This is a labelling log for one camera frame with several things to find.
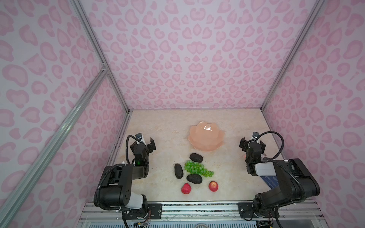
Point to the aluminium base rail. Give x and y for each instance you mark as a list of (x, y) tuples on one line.
[(206, 214)]

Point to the red peach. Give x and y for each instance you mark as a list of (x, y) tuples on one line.
[(213, 186)]

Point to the dark avocado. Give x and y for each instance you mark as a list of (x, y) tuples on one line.
[(194, 178), (196, 157), (178, 171)]

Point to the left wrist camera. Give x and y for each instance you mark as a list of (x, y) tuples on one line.
[(139, 137)]

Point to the blue card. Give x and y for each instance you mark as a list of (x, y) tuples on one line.
[(271, 181)]

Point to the dark avocado front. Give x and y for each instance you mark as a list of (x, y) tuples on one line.
[(194, 178)]

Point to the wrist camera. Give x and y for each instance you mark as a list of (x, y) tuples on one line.
[(255, 136), (139, 137)]

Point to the red strawberry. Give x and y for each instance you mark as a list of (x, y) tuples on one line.
[(186, 189)]

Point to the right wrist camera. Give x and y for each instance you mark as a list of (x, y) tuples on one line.
[(255, 136)]

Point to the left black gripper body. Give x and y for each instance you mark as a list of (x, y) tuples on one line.
[(152, 145)]

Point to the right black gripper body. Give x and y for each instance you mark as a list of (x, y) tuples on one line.
[(243, 144)]

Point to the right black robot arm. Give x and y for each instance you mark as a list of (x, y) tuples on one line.
[(295, 182)]

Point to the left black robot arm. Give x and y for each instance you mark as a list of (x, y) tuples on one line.
[(114, 190)]

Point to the green grape bunch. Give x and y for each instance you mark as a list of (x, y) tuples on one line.
[(193, 167)]

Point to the diagonal aluminium frame bar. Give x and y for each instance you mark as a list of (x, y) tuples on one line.
[(16, 199)]

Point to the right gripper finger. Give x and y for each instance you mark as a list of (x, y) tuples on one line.
[(243, 144), (263, 145)]

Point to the pink lotus fruit bowl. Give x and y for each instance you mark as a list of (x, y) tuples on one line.
[(206, 137)]

